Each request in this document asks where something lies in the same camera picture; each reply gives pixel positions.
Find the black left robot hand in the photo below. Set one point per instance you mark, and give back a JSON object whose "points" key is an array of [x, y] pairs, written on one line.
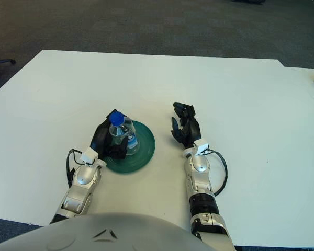
{"points": [[100, 138]]}

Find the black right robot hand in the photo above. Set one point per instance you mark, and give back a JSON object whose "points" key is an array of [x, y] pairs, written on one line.
{"points": [[192, 130]]}

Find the clear bottle with blue cap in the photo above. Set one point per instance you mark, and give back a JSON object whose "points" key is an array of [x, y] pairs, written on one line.
{"points": [[116, 118]]}

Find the green round plate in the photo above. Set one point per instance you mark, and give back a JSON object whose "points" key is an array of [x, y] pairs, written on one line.
{"points": [[144, 149]]}

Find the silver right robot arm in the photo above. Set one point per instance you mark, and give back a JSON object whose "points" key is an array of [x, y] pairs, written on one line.
{"points": [[201, 183]]}

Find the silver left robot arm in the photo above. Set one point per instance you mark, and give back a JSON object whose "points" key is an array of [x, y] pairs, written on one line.
{"points": [[81, 183]]}

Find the grey robot torso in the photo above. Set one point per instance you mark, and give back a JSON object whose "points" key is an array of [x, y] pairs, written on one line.
{"points": [[107, 235]]}

